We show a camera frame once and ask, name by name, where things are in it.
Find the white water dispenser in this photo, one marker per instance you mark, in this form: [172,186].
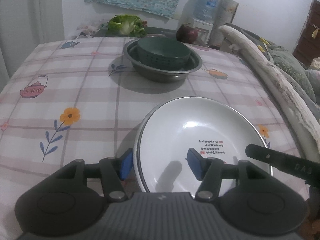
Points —
[204,30]

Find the deep steel bowl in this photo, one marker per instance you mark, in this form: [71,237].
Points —
[159,75]

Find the brown wooden door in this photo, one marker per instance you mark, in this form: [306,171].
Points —
[307,47]

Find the green leafy cabbage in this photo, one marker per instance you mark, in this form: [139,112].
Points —
[126,25]

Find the red purple cabbage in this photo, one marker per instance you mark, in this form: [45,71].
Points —
[186,34]

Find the plaid floral tablecloth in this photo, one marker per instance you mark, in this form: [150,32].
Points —
[83,100]

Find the green ceramic bowl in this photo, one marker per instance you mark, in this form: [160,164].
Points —
[162,53]

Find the white curtain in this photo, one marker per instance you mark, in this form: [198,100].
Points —
[24,25]

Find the rolled floral mat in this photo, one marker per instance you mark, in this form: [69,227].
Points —
[225,14]

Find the blue water bottle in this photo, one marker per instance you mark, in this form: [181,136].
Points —
[205,10]

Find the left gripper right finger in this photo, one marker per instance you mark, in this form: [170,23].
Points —
[247,197]

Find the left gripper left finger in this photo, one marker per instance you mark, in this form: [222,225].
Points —
[73,198]

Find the green floral cushion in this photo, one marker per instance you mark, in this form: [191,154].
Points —
[289,64]

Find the white ceramic plate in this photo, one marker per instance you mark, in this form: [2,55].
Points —
[197,142]

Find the pink white sofa blanket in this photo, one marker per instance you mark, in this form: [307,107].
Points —
[299,109]

